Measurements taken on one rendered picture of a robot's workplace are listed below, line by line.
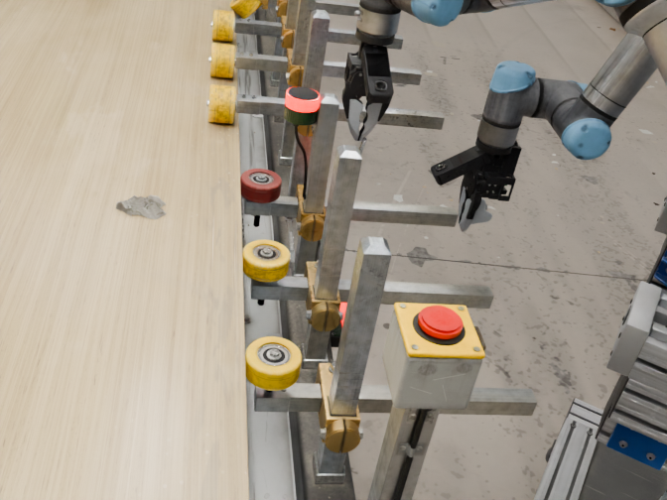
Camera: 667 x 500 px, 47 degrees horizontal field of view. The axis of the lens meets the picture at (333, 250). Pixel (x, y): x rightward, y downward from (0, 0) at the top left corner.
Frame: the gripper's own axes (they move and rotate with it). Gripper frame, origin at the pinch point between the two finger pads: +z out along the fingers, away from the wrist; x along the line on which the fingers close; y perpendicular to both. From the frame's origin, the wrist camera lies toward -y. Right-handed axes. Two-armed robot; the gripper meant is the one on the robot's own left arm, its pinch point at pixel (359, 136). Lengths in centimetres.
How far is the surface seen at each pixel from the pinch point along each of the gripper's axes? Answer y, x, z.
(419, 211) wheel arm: -2.6, -14.5, 14.5
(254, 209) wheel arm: -3.1, 18.9, 16.2
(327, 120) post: -7.2, 8.0, -6.1
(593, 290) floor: 89, -122, 101
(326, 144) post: -7.2, 7.5, -1.4
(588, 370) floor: 44, -101, 101
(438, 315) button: -81, 8, -23
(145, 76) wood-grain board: 44, 44, 10
